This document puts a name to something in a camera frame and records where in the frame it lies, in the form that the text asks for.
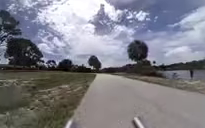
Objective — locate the round-crowned tree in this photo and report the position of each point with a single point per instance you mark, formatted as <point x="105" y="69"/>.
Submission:
<point x="137" y="50"/>

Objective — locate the grey paved path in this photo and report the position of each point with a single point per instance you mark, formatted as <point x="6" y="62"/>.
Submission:
<point x="123" y="103"/>

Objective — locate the grey water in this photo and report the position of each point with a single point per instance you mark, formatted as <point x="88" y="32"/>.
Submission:
<point x="203" y="74"/>

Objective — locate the dry grass field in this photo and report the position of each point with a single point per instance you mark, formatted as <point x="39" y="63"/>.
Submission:
<point x="33" y="96"/>

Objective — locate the person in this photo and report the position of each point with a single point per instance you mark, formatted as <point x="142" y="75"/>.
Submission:
<point x="191" y="73"/>

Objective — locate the grass verge by water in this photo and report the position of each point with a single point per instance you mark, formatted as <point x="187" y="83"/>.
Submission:
<point x="176" y="83"/>

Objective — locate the broad dark tree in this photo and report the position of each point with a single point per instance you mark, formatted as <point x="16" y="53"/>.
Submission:
<point x="23" y="52"/>

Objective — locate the dark bushes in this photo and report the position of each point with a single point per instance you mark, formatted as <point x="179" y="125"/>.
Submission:
<point x="140" y="69"/>

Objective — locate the robot's own part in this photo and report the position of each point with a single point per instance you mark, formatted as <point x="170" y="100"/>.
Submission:
<point x="69" y="124"/>
<point x="138" y="122"/>

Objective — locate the tall thin dark tree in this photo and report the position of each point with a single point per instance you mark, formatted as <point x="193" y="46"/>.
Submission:
<point x="1" y="26"/>

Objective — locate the distant wooded shore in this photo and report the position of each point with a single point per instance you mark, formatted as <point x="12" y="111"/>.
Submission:
<point x="190" y="64"/>

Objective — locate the row of distant trees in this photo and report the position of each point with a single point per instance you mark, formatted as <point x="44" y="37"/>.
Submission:
<point x="76" y="65"/>

